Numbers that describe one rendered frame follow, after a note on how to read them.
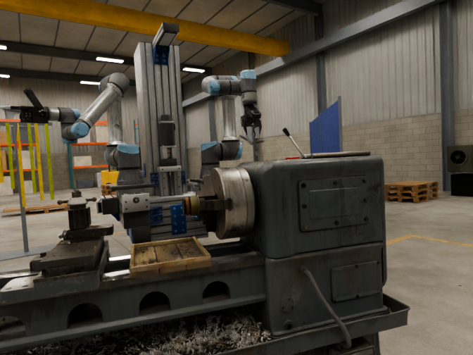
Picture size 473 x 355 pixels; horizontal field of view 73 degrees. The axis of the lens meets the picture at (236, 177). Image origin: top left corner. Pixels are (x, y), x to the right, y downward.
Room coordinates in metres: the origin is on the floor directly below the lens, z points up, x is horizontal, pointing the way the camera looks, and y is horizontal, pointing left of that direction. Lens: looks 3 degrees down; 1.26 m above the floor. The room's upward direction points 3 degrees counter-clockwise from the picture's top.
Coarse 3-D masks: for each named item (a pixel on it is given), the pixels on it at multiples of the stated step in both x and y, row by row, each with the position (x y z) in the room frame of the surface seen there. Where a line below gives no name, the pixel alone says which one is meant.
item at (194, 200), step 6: (186, 198) 1.35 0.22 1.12; (192, 198) 1.35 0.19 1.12; (198, 198) 1.35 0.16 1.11; (186, 204) 1.33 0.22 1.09; (192, 204) 1.33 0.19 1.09; (198, 204) 1.33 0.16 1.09; (186, 210) 1.33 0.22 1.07; (192, 210) 1.33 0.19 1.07; (198, 210) 1.34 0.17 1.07; (204, 210) 1.36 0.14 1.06
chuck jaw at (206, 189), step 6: (210, 174) 1.48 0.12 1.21; (204, 180) 1.44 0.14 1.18; (210, 180) 1.45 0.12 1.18; (204, 186) 1.42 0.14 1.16; (210, 186) 1.43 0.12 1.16; (198, 192) 1.40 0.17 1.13; (204, 192) 1.40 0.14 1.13; (210, 192) 1.41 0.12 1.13; (204, 198) 1.41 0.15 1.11; (210, 198) 1.42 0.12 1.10; (216, 198) 1.44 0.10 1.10
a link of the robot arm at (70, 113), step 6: (60, 108) 1.69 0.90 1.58; (66, 108) 1.72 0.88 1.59; (72, 108) 1.74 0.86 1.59; (60, 114) 1.68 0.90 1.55; (66, 114) 1.70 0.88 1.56; (72, 114) 1.73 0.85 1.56; (78, 114) 1.75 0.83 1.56; (60, 120) 1.70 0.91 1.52; (66, 120) 1.71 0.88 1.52; (72, 120) 1.73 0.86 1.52
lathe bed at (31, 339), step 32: (128, 256) 1.42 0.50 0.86; (224, 256) 1.33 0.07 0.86; (256, 256) 1.30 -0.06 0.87; (0, 288) 1.10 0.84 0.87; (128, 288) 1.15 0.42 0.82; (160, 288) 1.18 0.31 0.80; (192, 288) 1.21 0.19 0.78; (224, 288) 1.34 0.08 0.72; (256, 288) 1.29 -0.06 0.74; (0, 320) 1.13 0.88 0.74; (32, 320) 1.05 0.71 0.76; (64, 320) 1.08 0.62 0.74; (96, 320) 1.13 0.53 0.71; (128, 320) 1.14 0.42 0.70; (160, 320) 1.16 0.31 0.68; (0, 352) 1.01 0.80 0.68
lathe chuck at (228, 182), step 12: (216, 168) 1.38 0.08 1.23; (216, 180) 1.37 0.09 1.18; (228, 180) 1.30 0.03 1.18; (240, 180) 1.31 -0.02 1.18; (216, 192) 1.38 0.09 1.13; (228, 192) 1.27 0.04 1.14; (240, 192) 1.28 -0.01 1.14; (240, 204) 1.27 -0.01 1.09; (228, 216) 1.26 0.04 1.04; (240, 216) 1.28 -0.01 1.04; (216, 228) 1.42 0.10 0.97; (228, 228) 1.28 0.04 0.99; (240, 228) 1.30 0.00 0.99
